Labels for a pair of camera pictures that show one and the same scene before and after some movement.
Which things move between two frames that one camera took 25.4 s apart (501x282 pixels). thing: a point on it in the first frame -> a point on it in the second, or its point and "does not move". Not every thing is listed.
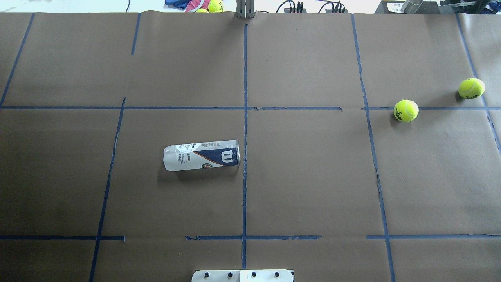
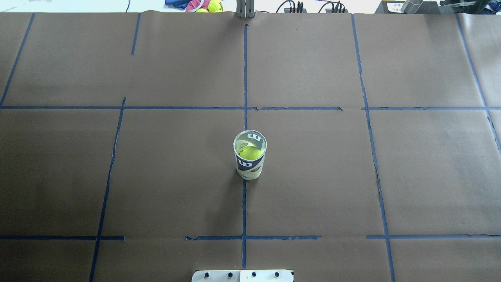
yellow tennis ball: x=471 y=88 -> x=251 y=152
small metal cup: x=411 y=6 does not move
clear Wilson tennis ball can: x=201 y=154 -> x=250 y=147
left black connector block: x=299 y=9 does not move
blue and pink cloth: x=191 y=6 does not move
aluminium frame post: x=245 y=9 does not move
